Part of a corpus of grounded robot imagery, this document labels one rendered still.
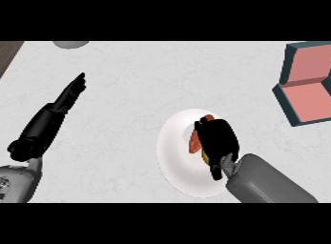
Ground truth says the yellow lemon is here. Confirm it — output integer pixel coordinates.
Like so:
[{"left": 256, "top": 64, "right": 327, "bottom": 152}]
[{"left": 200, "top": 150, "right": 212, "bottom": 166}]

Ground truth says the grey round object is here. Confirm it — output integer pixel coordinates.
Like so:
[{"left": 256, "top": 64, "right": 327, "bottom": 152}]
[{"left": 52, "top": 41, "right": 91, "bottom": 51}]

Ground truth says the teal box with pink inside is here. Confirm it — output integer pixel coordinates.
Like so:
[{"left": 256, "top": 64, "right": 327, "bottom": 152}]
[{"left": 271, "top": 41, "right": 331, "bottom": 128}]

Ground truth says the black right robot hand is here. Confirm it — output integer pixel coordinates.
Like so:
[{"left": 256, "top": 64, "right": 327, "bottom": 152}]
[{"left": 194, "top": 116, "right": 242, "bottom": 182}]

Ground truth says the white round plate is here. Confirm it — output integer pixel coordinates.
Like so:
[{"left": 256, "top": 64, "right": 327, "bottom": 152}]
[{"left": 156, "top": 108, "right": 236, "bottom": 198}]

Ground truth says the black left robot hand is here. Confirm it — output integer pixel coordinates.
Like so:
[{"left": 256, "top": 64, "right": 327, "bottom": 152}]
[{"left": 7, "top": 71, "right": 88, "bottom": 163}]

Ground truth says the orange carrot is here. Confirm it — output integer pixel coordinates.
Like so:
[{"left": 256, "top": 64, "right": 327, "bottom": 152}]
[{"left": 188, "top": 113, "right": 217, "bottom": 154}]

